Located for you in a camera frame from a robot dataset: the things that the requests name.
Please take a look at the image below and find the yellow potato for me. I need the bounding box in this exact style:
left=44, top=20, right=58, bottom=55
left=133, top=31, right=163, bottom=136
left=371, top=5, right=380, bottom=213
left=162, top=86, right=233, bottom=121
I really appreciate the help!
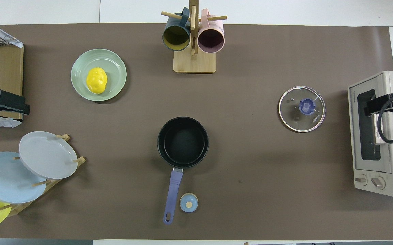
left=86, top=67, right=108, bottom=94

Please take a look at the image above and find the brown table mat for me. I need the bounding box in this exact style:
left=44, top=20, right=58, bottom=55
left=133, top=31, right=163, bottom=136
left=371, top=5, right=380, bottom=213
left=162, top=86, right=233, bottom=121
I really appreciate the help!
left=0, top=23, right=393, bottom=240

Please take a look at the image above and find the grey plate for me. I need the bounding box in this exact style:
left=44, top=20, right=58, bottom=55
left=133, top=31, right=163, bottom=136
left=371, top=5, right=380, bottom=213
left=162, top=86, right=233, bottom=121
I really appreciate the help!
left=19, top=131, right=78, bottom=180

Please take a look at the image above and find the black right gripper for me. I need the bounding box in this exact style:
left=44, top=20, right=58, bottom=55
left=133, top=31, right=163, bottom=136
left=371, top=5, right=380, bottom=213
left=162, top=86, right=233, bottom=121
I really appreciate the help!
left=364, top=90, right=393, bottom=117

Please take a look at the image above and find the wooden wire basket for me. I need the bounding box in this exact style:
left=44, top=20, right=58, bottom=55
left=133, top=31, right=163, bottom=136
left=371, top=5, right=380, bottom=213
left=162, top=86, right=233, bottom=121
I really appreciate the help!
left=0, top=26, right=24, bottom=121

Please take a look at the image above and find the wooden mug tree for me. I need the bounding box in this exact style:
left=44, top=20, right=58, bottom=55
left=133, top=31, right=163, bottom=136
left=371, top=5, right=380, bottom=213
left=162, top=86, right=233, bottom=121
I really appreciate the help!
left=161, top=0, right=228, bottom=74

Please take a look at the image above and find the light green plate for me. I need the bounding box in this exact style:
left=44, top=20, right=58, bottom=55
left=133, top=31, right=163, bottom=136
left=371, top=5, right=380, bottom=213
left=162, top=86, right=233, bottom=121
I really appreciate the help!
left=71, top=49, right=127, bottom=102

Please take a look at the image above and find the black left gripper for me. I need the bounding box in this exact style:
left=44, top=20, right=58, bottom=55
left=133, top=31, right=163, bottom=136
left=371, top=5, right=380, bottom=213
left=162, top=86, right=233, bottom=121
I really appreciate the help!
left=0, top=89, right=30, bottom=118

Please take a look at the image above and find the light blue plate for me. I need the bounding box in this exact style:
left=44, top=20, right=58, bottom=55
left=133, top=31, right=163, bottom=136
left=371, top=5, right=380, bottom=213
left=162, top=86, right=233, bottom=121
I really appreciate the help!
left=0, top=151, right=47, bottom=205

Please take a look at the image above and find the pink mug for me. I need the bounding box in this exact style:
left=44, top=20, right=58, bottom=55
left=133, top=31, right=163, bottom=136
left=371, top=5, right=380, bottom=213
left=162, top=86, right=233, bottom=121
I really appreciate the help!
left=197, top=9, right=225, bottom=54

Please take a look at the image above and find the wooden plate rack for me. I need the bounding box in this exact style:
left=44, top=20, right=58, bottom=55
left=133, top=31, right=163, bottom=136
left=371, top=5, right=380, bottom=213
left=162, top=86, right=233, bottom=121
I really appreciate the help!
left=0, top=134, right=86, bottom=217

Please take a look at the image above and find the glass lid with blue knob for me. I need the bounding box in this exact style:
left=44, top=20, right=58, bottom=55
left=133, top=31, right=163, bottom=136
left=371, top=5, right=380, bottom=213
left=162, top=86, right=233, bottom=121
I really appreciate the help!
left=278, top=86, right=326, bottom=133

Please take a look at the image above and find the black saucepan with purple handle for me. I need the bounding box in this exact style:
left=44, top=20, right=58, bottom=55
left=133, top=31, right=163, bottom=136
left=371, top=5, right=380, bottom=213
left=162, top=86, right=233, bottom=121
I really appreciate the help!
left=157, top=117, right=209, bottom=225

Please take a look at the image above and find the black wire basket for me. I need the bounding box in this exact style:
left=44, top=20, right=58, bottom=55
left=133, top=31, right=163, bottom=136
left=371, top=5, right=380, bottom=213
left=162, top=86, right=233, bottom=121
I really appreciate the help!
left=0, top=28, right=23, bottom=47

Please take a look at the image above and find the dark teal mug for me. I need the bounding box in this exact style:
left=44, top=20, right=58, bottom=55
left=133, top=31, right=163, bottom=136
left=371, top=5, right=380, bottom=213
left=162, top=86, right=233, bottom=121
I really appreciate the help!
left=162, top=7, right=191, bottom=52

